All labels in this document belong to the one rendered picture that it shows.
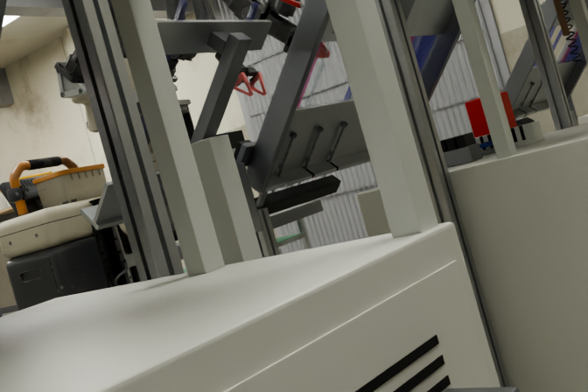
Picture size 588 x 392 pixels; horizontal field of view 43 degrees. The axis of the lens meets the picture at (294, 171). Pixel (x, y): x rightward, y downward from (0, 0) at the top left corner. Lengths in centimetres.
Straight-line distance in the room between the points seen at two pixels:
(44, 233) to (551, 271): 157
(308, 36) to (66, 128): 742
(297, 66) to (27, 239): 118
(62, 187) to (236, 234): 115
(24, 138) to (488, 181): 846
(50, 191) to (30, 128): 689
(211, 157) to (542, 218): 66
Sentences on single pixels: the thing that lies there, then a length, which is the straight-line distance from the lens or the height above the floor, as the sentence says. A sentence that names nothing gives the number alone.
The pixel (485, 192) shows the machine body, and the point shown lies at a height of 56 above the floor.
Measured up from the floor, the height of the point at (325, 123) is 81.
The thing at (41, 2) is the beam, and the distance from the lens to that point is 621.
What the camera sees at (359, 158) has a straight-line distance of 214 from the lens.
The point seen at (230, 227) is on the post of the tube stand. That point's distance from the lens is 154.
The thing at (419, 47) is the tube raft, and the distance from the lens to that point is 218.
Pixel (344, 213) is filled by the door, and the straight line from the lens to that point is 650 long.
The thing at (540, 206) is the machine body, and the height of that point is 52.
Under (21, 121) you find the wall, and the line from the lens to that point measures 963.
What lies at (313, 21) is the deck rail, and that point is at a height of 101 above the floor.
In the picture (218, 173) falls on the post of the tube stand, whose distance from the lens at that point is 154.
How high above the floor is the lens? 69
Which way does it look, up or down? level
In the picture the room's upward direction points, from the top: 16 degrees counter-clockwise
